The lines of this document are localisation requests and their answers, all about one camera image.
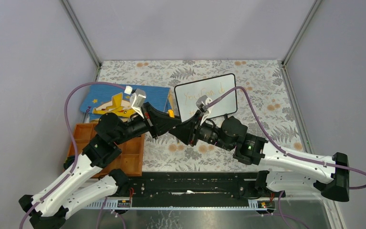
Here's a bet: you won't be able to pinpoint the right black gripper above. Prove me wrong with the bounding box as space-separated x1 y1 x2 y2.
169 109 234 151

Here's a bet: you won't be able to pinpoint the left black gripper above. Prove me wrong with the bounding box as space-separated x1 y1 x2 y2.
113 103 182 146

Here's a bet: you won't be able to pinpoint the yellow marker cap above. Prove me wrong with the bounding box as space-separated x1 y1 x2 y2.
167 109 175 118

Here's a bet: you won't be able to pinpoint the black framed whiteboard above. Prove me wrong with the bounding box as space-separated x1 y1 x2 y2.
174 73 238 122

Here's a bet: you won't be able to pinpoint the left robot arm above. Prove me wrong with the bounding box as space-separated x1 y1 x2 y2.
19 102 181 229

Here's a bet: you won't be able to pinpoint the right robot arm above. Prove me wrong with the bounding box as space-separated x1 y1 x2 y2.
169 111 350 202

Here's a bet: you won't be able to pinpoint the wooden compartment tray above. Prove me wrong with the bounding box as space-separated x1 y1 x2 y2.
73 123 145 178

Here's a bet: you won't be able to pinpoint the blue pikachu cloth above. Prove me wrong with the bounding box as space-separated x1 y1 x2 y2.
80 84 175 121

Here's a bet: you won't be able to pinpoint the dark round object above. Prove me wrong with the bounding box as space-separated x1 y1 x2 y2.
63 155 75 170

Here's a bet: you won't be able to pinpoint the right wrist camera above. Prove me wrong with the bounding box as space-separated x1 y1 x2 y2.
196 95 213 125

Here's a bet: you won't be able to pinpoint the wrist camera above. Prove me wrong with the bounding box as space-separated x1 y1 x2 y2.
196 95 213 125
124 86 146 118

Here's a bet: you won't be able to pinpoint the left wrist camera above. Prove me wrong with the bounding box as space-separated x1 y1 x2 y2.
124 86 146 118

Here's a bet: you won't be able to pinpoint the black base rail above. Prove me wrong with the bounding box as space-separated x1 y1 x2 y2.
130 171 281 209

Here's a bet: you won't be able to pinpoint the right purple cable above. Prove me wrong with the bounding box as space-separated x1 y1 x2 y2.
203 86 366 190

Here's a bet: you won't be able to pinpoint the purple cable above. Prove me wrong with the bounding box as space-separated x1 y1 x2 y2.
203 86 366 190
19 81 130 229

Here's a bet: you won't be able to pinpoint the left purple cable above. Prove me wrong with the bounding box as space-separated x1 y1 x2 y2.
19 81 130 229

